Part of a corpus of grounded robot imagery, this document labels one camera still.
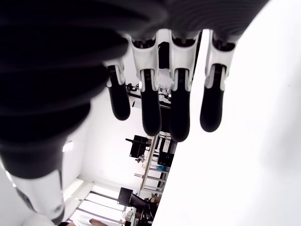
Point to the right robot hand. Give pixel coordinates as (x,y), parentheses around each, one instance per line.
(58,70)

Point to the black computer monitor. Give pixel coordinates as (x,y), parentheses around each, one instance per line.
(125,196)
(138,146)

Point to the person in white shirt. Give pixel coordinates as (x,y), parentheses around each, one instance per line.
(94,221)

